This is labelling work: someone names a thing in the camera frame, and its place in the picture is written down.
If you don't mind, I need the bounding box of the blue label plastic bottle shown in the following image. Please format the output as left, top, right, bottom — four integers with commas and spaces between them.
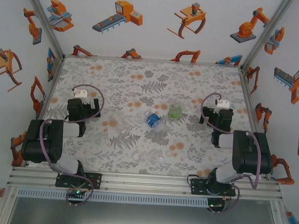
144, 111, 169, 131

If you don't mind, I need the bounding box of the floral table mat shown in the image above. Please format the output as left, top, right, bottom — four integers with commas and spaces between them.
25, 53, 274, 182

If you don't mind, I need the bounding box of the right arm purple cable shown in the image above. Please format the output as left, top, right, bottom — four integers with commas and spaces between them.
185, 91, 266, 218

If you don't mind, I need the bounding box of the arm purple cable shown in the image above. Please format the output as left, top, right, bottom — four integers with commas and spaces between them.
185, 91, 266, 218
35, 81, 106, 208

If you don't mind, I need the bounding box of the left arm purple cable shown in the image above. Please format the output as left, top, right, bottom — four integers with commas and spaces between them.
35, 81, 106, 208

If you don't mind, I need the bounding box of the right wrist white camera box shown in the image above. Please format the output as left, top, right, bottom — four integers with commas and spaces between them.
214, 98, 230, 109

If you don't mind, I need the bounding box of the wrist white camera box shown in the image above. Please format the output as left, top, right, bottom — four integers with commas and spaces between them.
73, 88, 90, 100
214, 98, 230, 109

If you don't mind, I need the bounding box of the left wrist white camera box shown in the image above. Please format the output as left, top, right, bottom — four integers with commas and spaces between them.
73, 88, 90, 100

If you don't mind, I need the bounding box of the aluminium side rail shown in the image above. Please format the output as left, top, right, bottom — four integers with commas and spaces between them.
36, 54, 66, 122
235, 66, 267, 140

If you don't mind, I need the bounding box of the aluminium rear rail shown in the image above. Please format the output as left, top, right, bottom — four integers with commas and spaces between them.
62, 52, 244, 69

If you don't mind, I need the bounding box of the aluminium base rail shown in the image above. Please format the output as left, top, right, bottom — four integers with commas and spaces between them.
7, 165, 284, 203

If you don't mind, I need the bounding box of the grey slotted cable duct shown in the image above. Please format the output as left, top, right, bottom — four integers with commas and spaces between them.
16, 186, 210, 209

